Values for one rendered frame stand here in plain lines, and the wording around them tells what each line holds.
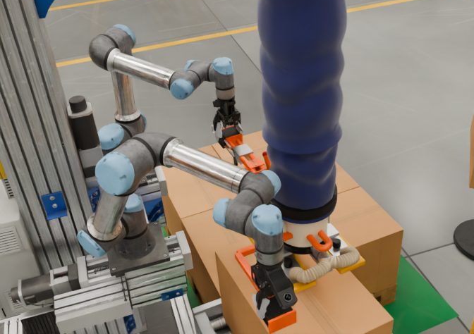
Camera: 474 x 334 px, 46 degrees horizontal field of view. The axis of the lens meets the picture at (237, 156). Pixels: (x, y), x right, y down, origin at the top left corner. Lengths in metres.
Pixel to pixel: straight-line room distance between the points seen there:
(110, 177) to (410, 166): 3.03
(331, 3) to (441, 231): 2.58
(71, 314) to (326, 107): 1.19
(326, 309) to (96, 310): 0.82
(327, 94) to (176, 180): 1.90
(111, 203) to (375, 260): 1.63
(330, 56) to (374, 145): 3.07
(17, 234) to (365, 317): 1.27
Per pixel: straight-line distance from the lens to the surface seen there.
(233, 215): 1.44
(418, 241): 3.72
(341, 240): 1.99
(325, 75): 1.49
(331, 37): 1.46
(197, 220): 3.01
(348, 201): 3.09
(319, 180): 1.68
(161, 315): 3.04
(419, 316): 3.30
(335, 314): 2.02
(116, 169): 1.60
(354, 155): 4.40
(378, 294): 3.21
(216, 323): 2.52
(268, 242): 1.41
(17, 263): 2.31
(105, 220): 1.86
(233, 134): 2.31
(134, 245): 2.11
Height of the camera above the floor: 2.51
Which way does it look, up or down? 35 degrees down
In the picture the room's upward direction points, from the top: 5 degrees counter-clockwise
